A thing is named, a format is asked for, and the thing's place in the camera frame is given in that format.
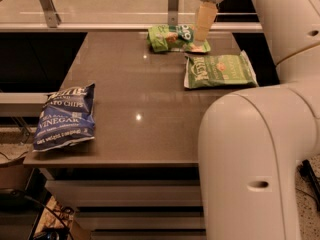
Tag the light green rice chip bag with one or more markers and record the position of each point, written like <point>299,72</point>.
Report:
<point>167,38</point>

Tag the grey drawer cabinet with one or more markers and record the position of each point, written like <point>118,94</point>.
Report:
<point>141,170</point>

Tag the left metal railing post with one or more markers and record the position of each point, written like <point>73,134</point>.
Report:
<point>50,13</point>

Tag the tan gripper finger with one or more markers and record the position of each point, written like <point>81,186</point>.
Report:
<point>205,16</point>

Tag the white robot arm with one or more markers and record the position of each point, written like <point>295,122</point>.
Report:
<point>266,117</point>

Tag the dark green chip bag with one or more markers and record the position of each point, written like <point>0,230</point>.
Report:
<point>217,71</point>

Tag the blue kettle chip bag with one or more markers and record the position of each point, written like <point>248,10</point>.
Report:
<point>66,119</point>

